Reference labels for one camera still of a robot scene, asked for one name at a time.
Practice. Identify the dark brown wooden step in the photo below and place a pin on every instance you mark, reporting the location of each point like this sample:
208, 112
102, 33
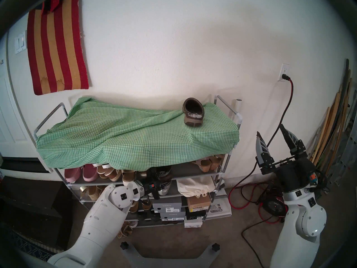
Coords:
33, 203

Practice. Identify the black shoe box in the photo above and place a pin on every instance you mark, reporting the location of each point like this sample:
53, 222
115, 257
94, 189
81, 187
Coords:
195, 215

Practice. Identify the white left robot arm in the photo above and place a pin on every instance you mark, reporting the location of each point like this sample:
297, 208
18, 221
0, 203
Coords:
97, 222

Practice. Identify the green gingham cloth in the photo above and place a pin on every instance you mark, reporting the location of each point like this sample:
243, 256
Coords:
125, 136

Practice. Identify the black base knob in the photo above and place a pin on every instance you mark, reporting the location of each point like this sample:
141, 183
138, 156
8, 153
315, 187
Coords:
124, 245
215, 246

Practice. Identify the wooden sticks bundle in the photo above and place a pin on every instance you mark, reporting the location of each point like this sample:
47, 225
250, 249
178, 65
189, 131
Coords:
347, 66

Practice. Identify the flat white printed box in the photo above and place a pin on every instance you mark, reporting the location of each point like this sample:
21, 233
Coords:
220, 207

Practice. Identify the grey metal shoe rack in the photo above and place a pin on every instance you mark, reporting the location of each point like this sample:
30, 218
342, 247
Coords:
187, 172

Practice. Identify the white panel door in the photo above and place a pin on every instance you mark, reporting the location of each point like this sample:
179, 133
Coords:
11, 116

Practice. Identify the tan ankle boot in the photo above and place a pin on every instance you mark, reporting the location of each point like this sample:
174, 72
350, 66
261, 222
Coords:
146, 205
134, 206

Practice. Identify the brown cardboard shoe box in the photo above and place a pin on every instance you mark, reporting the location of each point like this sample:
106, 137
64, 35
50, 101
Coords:
198, 203

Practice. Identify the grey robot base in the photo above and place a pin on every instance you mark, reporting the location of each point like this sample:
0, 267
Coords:
134, 256

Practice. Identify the black doorstep strip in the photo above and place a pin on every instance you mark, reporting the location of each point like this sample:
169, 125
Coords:
25, 165

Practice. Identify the woven jute shoe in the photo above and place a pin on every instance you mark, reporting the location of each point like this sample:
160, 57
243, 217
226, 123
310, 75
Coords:
86, 193
99, 193

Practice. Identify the pale wooden slat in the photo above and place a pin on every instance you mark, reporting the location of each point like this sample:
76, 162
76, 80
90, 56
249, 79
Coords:
340, 93
328, 114

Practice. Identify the dark blue patterned rug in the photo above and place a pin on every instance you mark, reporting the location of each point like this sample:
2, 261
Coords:
28, 245

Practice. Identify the red tan striped flag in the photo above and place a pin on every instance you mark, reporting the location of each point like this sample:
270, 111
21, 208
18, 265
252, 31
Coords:
55, 47

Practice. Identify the brown suede clog shoe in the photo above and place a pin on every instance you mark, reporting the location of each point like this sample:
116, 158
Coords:
192, 114
166, 174

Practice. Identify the small grey shoe box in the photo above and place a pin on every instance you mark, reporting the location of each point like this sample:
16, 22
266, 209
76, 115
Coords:
173, 216

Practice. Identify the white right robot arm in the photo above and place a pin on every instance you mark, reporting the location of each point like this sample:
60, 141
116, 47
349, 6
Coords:
295, 242

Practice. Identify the tan white espadrille shoe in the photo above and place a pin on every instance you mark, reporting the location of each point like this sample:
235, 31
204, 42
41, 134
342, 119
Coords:
115, 175
102, 172

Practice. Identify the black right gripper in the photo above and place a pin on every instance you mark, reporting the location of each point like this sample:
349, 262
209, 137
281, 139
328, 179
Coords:
297, 175

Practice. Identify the white platform espadrille shoe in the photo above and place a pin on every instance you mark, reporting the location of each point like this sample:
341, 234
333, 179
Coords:
129, 179

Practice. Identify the large grey shoe box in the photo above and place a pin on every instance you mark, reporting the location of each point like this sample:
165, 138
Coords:
167, 205

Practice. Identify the silver flat shoe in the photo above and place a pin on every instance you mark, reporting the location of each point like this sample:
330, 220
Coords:
165, 189

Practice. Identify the white light switch plate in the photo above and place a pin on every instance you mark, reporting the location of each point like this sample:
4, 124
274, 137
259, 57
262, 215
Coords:
21, 43

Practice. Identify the tan cork sandal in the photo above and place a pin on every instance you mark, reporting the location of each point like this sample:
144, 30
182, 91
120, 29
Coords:
203, 165
216, 162

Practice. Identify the white wall outlet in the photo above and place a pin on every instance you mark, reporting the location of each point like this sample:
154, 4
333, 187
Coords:
283, 70

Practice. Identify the pale pink shoe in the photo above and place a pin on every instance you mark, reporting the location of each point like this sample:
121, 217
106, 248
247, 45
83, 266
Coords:
134, 224

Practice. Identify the white shoe box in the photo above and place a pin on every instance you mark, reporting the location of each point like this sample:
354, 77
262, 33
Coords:
192, 224

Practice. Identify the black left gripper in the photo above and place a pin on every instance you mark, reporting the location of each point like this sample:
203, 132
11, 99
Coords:
152, 188

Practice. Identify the grey aluminium ladder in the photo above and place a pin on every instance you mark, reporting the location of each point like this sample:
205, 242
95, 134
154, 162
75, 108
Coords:
350, 155

